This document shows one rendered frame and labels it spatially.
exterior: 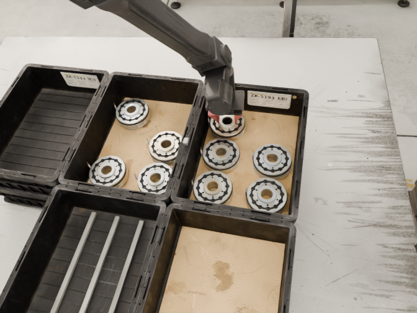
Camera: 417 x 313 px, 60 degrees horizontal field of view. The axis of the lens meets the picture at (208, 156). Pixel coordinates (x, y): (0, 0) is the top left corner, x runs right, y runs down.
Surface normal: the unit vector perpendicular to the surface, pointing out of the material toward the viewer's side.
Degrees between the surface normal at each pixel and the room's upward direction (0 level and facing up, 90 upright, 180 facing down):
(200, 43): 65
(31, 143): 0
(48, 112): 0
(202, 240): 0
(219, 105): 91
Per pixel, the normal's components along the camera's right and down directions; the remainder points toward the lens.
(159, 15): 0.89, -0.11
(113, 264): -0.09, -0.54
